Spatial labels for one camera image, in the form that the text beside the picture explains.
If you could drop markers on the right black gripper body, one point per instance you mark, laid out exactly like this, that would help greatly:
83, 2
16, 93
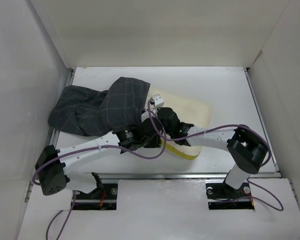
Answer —
168, 131

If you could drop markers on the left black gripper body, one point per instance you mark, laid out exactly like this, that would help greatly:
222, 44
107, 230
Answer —
153, 143

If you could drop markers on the cream pillow with yellow edge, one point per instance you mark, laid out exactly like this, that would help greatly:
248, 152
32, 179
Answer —
188, 110

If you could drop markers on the dark plaid pillowcase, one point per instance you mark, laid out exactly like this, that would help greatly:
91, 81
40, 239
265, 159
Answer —
87, 112

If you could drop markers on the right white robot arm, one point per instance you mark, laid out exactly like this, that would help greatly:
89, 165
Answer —
248, 149

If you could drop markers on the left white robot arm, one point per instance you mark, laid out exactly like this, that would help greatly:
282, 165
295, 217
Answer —
55, 168

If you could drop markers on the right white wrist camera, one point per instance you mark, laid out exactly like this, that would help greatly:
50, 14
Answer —
156, 101

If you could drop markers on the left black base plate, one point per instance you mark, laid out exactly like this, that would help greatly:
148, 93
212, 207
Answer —
104, 199

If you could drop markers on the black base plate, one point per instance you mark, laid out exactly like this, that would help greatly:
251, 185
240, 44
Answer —
223, 197
104, 199

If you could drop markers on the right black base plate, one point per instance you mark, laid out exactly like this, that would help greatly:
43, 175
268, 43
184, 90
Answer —
223, 197

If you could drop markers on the front aluminium rail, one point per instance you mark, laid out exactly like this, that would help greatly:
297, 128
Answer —
148, 176

